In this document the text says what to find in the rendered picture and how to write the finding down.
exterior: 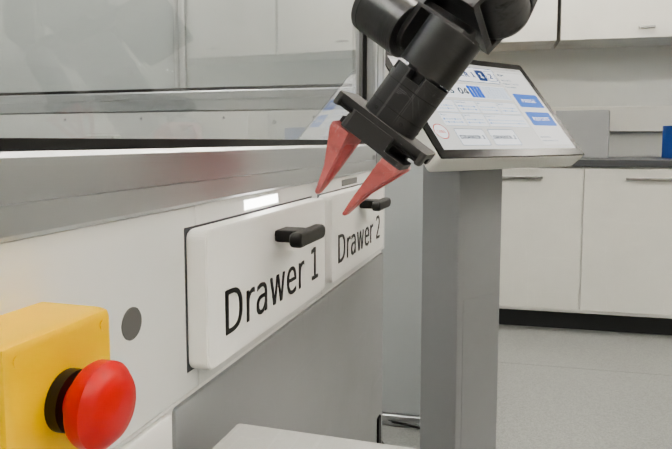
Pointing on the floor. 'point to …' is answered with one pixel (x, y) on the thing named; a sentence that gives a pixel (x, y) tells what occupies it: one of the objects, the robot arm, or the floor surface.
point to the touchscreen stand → (460, 308)
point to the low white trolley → (290, 440)
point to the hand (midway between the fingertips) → (336, 197)
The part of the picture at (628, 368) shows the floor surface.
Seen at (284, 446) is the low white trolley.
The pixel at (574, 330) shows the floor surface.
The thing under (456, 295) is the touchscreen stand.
